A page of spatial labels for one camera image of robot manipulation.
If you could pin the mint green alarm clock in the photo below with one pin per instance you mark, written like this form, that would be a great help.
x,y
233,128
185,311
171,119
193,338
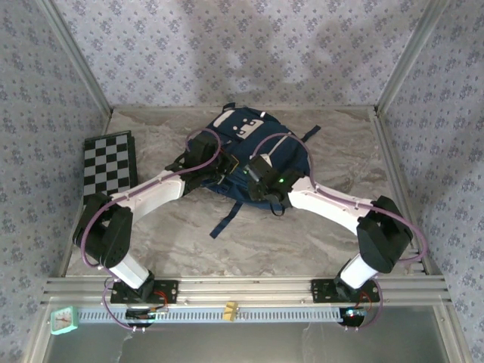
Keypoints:
x,y
64,320

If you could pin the tan wooden block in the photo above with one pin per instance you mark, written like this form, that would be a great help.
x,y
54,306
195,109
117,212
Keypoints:
x,y
230,312

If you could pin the aluminium side rail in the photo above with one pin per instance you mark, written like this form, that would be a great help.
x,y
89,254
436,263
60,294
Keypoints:
x,y
382,132

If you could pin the black grey chessboard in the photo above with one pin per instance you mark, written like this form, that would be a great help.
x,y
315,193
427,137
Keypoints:
x,y
109,166

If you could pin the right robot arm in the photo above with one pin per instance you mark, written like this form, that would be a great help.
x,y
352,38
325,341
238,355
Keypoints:
x,y
329,210

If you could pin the aluminium corner post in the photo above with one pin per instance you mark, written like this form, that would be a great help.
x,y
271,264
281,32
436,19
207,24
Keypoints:
x,y
410,56
80,56

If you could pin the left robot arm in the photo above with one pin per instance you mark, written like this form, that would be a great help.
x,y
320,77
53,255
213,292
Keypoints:
x,y
151,193

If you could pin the steel sheet panel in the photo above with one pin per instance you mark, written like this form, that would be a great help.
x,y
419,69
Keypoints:
x,y
242,344

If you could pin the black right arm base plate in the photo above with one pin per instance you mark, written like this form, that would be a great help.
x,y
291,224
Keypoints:
x,y
321,291

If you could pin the navy blue backpack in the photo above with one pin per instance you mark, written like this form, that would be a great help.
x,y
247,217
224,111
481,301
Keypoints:
x,y
295,162

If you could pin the aluminium front rail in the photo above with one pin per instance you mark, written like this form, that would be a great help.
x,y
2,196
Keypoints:
x,y
242,291

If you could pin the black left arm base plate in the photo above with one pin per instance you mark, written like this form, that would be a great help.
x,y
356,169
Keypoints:
x,y
170,291

